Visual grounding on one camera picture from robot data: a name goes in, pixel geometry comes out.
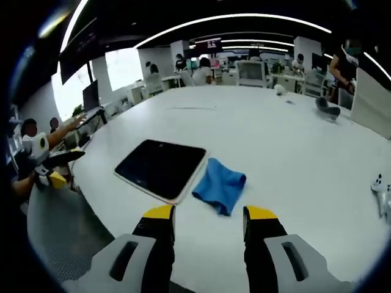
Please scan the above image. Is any straight ceiling light strip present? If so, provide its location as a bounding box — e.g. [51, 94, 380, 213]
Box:
[59, 0, 90, 54]

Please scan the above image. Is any dark grey device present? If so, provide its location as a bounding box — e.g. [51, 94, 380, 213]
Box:
[315, 96, 342, 120]

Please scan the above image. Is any long curved ceiling light strip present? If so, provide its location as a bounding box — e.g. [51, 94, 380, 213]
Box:
[134, 13, 332, 49]

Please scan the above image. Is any blue cleaning cloth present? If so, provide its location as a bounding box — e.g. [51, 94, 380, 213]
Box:
[191, 157, 247, 217]

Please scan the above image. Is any white partition panel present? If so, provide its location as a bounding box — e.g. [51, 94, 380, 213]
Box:
[350, 67, 391, 137]

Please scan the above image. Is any white and grey device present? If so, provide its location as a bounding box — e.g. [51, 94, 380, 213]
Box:
[370, 173, 391, 220]

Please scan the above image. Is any black monitor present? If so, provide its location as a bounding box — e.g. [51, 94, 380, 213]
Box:
[82, 79, 101, 113]

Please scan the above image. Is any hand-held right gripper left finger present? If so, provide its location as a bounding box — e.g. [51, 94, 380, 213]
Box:
[62, 204, 177, 293]

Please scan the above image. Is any black tablet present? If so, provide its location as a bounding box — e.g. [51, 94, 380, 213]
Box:
[114, 139, 211, 204]

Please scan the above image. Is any white mesh office chair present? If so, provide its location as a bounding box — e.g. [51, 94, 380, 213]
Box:
[235, 60, 266, 89]

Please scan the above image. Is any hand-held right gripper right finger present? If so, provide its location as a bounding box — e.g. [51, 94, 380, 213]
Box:
[243, 205, 357, 293]

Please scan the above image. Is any large dark wall screen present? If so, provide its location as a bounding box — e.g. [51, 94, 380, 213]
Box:
[59, 18, 99, 85]

